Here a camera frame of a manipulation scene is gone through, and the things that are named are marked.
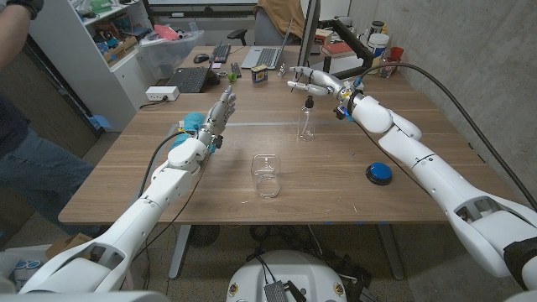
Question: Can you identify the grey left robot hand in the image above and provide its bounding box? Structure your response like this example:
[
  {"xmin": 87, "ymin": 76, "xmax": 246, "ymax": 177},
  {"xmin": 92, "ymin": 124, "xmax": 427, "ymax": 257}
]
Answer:
[{"xmin": 196, "ymin": 85, "xmax": 237, "ymax": 154}]

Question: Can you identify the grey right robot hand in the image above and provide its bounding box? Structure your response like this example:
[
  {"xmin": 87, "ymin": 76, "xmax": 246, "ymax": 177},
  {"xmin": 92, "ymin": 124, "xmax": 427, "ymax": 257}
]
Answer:
[{"xmin": 286, "ymin": 65, "xmax": 357, "ymax": 111}]

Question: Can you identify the black white gloved person hand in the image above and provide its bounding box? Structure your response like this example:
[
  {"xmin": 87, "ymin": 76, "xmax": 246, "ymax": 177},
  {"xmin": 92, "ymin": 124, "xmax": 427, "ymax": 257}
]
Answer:
[{"xmin": 6, "ymin": 0, "xmax": 45, "ymax": 20}]

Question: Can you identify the bare person forearm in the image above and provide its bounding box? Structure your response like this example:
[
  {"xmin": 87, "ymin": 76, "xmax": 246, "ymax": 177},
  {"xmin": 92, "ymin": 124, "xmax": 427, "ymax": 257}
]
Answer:
[{"xmin": 0, "ymin": 3, "xmax": 34, "ymax": 71}]

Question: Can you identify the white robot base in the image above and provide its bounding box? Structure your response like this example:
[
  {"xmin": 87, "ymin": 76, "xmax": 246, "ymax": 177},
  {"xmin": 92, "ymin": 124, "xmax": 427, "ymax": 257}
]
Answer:
[{"xmin": 226, "ymin": 250, "xmax": 348, "ymax": 302}]

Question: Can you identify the clear dispenser bottle black pump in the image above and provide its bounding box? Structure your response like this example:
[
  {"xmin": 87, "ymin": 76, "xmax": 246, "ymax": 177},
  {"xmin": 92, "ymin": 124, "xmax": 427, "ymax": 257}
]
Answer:
[{"xmin": 296, "ymin": 95, "xmax": 316, "ymax": 143}]

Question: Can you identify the red plastic cup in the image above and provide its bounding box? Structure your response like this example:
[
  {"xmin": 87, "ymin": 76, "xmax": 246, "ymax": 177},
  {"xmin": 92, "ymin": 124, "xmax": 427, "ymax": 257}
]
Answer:
[{"xmin": 388, "ymin": 46, "xmax": 405, "ymax": 75}]

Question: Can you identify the blue push button black base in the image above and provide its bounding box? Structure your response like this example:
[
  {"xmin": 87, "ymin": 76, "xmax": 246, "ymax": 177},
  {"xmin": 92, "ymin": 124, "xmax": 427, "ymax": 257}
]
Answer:
[{"xmin": 365, "ymin": 162, "xmax": 394, "ymax": 187}]

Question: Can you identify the teal cloth roll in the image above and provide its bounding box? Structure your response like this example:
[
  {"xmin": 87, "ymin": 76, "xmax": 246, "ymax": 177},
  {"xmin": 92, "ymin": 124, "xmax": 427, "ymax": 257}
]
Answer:
[{"xmin": 169, "ymin": 112, "xmax": 206, "ymax": 151}]

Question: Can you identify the red book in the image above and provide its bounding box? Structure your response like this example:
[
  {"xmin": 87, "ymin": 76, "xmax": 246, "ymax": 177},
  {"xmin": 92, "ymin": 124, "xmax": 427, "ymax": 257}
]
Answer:
[{"xmin": 321, "ymin": 41, "xmax": 357, "ymax": 59}]

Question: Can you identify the black laptop keyboard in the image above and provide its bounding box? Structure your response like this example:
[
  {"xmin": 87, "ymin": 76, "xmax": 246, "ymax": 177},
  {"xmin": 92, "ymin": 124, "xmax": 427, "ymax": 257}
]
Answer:
[{"xmin": 166, "ymin": 65, "xmax": 211, "ymax": 94}]

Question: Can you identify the thin computer monitor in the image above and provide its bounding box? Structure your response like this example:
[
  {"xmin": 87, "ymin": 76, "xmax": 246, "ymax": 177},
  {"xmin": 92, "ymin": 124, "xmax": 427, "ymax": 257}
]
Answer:
[{"xmin": 292, "ymin": 0, "xmax": 322, "ymax": 81}]

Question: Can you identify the clear glass jar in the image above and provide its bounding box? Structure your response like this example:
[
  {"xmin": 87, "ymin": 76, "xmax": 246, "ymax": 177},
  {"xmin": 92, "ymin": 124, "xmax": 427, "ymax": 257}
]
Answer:
[{"xmin": 378, "ymin": 58, "xmax": 398, "ymax": 80}]

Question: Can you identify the small yellow black box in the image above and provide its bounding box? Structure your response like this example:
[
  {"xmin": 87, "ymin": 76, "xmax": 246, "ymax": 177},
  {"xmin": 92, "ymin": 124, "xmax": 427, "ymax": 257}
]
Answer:
[{"xmin": 250, "ymin": 64, "xmax": 269, "ymax": 85}]

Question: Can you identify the white tub blue label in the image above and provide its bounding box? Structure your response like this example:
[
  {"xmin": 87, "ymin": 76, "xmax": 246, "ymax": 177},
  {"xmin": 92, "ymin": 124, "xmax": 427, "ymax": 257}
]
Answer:
[{"xmin": 368, "ymin": 33, "xmax": 391, "ymax": 76}]

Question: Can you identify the white power strip box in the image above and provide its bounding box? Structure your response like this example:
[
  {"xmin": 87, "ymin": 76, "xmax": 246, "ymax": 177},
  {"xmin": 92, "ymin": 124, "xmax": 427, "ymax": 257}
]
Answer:
[{"xmin": 145, "ymin": 86, "xmax": 180, "ymax": 102}]

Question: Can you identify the black slim keyboard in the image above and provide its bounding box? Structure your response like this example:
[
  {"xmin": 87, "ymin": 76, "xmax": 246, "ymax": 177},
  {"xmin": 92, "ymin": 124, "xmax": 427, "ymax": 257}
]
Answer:
[{"xmin": 209, "ymin": 41, "xmax": 232, "ymax": 65}]

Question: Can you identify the silver open laptop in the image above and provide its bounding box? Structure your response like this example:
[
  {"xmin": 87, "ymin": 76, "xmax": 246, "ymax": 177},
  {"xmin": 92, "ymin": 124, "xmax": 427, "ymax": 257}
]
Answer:
[{"xmin": 240, "ymin": 18, "xmax": 295, "ymax": 70}]

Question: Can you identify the grey office chair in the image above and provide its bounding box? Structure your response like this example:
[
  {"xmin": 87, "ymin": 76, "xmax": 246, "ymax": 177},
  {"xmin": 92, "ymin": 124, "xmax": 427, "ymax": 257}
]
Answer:
[{"xmin": 227, "ymin": 6, "xmax": 304, "ymax": 47}]

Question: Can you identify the tan jacket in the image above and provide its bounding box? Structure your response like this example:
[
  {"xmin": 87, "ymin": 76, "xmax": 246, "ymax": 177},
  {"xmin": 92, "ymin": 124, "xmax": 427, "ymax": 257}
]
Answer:
[{"xmin": 256, "ymin": 0, "xmax": 306, "ymax": 39}]

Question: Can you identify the clear plastic storage bin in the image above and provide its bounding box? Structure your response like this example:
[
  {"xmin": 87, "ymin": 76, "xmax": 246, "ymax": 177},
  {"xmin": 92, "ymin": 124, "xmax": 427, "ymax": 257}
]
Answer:
[{"xmin": 137, "ymin": 29, "xmax": 206, "ymax": 81}]

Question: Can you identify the pink flat package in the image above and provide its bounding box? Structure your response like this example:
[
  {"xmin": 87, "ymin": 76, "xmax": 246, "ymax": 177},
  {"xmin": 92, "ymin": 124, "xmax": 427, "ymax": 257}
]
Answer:
[{"xmin": 153, "ymin": 23, "xmax": 182, "ymax": 42}]

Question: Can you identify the cardboard box in shelf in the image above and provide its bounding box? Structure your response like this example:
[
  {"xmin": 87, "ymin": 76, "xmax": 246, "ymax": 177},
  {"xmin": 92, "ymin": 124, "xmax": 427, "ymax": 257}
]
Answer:
[{"xmin": 102, "ymin": 35, "xmax": 140, "ymax": 65}]

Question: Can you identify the white shelf cabinet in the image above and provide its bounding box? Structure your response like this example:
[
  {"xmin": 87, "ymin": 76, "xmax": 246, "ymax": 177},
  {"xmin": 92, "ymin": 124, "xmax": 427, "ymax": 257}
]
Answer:
[{"xmin": 28, "ymin": 0, "xmax": 151, "ymax": 133}]

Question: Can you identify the black round fan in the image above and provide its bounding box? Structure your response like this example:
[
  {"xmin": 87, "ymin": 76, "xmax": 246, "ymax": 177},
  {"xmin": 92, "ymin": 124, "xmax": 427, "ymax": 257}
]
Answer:
[{"xmin": 188, "ymin": 225, "xmax": 222, "ymax": 248}]

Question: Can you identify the grey table leg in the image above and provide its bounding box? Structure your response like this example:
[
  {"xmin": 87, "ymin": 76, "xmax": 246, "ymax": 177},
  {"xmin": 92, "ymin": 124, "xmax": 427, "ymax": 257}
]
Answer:
[
  {"xmin": 376, "ymin": 223, "xmax": 405, "ymax": 282},
  {"xmin": 168, "ymin": 225, "xmax": 192, "ymax": 280}
]

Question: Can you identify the person in blue jeans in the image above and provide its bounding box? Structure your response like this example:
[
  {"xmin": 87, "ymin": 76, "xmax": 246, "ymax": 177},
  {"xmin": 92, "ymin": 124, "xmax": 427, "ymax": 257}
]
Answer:
[{"xmin": 0, "ymin": 94, "xmax": 102, "ymax": 238}]

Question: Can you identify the brown cardboard box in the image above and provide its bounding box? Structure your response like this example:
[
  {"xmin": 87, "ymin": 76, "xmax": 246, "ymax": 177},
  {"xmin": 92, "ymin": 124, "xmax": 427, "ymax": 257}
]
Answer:
[{"xmin": 44, "ymin": 232, "xmax": 101, "ymax": 261}]

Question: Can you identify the white storage bin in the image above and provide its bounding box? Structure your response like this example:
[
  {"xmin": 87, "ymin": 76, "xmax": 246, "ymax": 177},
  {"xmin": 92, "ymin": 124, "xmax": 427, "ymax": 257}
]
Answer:
[{"xmin": 0, "ymin": 245, "xmax": 48, "ymax": 294}]

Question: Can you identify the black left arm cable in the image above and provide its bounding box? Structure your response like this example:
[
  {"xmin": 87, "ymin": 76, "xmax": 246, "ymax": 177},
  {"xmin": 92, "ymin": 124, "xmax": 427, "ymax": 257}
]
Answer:
[{"xmin": 137, "ymin": 131, "xmax": 186, "ymax": 200}]

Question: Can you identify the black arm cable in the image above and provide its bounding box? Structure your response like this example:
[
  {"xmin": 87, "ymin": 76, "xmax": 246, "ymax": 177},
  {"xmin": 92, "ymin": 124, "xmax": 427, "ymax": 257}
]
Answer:
[
  {"xmin": 137, "ymin": 131, "xmax": 186, "ymax": 200},
  {"xmin": 354, "ymin": 61, "xmax": 537, "ymax": 211}
]

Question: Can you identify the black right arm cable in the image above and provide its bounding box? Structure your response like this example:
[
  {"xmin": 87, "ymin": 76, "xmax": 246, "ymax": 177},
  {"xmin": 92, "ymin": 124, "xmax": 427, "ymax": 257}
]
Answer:
[{"xmin": 354, "ymin": 61, "xmax": 537, "ymax": 211}]

